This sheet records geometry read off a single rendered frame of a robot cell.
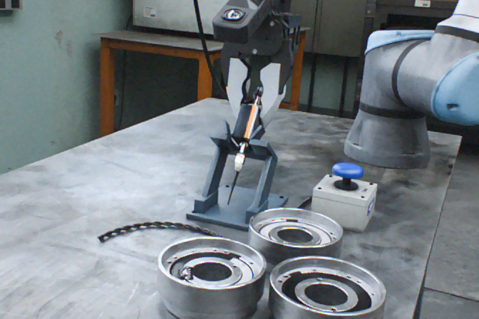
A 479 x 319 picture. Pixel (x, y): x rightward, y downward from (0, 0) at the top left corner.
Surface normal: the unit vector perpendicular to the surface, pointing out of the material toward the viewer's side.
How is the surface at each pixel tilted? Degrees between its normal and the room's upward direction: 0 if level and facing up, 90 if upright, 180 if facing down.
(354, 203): 90
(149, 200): 0
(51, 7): 90
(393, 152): 73
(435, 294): 0
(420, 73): 77
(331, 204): 90
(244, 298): 90
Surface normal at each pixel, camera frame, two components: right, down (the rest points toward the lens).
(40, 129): 0.92, 0.16
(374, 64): -0.91, 0.03
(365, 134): -0.74, -0.18
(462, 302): 0.07, -0.96
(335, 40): -0.40, 0.22
